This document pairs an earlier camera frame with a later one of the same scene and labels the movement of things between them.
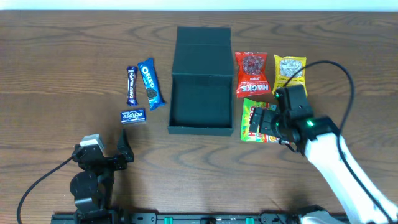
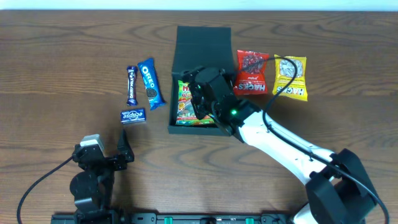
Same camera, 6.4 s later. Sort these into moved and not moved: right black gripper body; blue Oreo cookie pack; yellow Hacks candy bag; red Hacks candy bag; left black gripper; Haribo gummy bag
Moved: right black gripper body; Haribo gummy bag
Not moved: yellow Hacks candy bag; left black gripper; red Hacks candy bag; blue Oreo cookie pack
